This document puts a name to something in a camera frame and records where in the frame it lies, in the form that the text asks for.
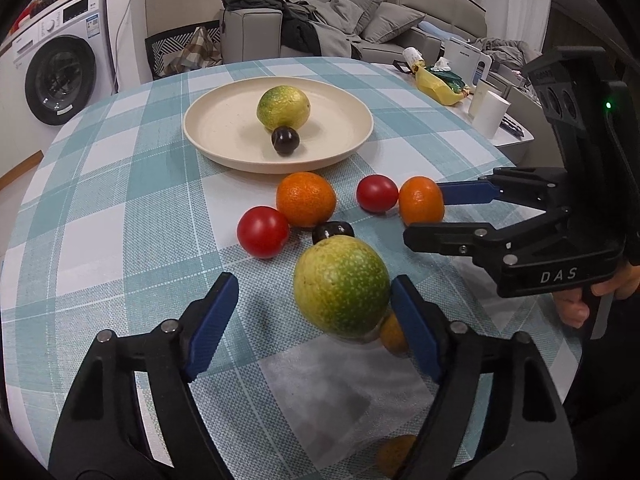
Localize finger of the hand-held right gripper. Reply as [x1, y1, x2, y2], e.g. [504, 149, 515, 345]
[437, 166, 573, 221]
[403, 205, 573, 273]

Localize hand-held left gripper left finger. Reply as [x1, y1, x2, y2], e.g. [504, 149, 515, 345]
[48, 272, 240, 480]

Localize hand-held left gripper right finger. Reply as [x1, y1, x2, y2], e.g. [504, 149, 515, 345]
[390, 275, 576, 480]

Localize brown longan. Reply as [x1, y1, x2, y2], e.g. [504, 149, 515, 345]
[376, 435, 418, 478]
[378, 311, 411, 354]

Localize small orange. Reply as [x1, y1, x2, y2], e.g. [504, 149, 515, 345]
[398, 176, 445, 227]

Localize red tomato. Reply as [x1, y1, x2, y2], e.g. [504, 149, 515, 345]
[237, 206, 291, 259]
[356, 174, 400, 213]

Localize large green guava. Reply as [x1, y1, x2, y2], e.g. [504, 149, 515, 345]
[293, 235, 391, 340]

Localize dark purple plum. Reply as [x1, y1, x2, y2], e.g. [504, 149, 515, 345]
[312, 220, 356, 247]
[271, 126, 301, 157]

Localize large orange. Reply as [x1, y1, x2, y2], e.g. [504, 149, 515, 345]
[276, 172, 337, 228]

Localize cream round plate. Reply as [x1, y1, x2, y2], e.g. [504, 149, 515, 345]
[183, 79, 375, 175]

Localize person's right forearm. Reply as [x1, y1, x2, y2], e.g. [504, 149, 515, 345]
[567, 290, 640, 431]

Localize person's right hand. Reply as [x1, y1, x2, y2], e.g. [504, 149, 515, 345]
[552, 259, 640, 329]

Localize white cup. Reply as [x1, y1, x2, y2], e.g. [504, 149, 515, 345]
[468, 80, 493, 121]
[472, 94, 512, 139]

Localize yellow bag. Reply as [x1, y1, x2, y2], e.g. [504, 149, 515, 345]
[415, 66, 473, 107]

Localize green snack bag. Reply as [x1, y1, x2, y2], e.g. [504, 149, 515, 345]
[435, 71, 466, 92]

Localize teal checked tablecloth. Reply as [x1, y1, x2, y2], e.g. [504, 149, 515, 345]
[0, 56, 583, 480]

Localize grey blanket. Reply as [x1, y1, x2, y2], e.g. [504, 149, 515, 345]
[475, 37, 543, 68]

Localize light blue cloth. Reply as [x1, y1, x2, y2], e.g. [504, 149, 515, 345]
[417, 22, 453, 41]

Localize grey pillow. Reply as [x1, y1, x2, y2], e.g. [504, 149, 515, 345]
[360, 2, 426, 44]
[330, 0, 386, 36]

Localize yellow green guava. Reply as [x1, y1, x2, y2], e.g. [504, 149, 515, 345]
[256, 85, 311, 132]

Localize grey clothes pile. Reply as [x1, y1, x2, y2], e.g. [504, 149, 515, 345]
[300, 0, 363, 58]

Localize dark clothes pile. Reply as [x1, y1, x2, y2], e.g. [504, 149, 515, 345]
[221, 0, 321, 56]

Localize grey sofa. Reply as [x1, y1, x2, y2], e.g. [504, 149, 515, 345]
[218, 0, 488, 68]

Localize plaid cloth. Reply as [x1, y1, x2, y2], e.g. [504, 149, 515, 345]
[167, 26, 223, 75]

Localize black patterned chair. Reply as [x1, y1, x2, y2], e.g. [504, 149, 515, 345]
[145, 25, 223, 81]

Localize white washing machine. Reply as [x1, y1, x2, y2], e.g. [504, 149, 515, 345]
[0, 0, 117, 127]

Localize white appliance with handle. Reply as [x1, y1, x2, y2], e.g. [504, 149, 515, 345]
[444, 36, 493, 87]

